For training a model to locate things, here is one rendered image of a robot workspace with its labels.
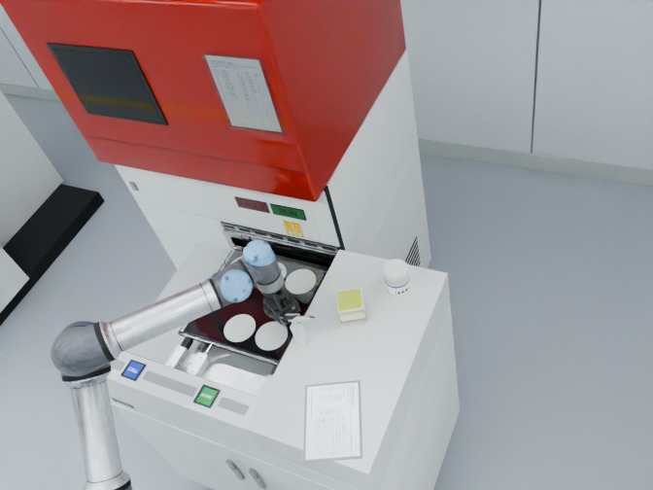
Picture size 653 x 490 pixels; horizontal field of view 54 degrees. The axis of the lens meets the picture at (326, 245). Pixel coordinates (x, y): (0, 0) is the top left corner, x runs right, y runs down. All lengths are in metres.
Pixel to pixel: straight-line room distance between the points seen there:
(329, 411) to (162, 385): 0.50
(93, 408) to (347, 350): 0.66
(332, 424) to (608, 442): 1.34
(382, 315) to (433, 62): 1.77
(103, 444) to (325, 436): 0.54
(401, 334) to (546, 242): 1.57
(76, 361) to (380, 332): 0.79
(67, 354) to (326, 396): 0.64
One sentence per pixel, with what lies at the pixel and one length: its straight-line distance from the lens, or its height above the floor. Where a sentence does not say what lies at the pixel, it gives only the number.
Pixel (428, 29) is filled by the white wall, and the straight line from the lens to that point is 3.20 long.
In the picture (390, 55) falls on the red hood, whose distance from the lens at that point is 2.14.
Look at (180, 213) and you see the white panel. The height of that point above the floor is 0.97.
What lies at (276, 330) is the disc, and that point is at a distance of 1.93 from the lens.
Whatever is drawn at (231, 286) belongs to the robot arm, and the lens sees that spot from 1.49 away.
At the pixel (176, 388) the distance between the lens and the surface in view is 1.87.
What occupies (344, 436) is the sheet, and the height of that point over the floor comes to 0.97.
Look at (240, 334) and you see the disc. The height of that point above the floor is 0.90.
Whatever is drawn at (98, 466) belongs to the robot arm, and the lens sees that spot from 1.72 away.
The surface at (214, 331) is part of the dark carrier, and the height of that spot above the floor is 0.90.
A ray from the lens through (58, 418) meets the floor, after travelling 3.29.
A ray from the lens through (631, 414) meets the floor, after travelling 2.78.
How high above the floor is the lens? 2.45
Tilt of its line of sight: 48 degrees down
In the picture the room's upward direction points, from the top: 17 degrees counter-clockwise
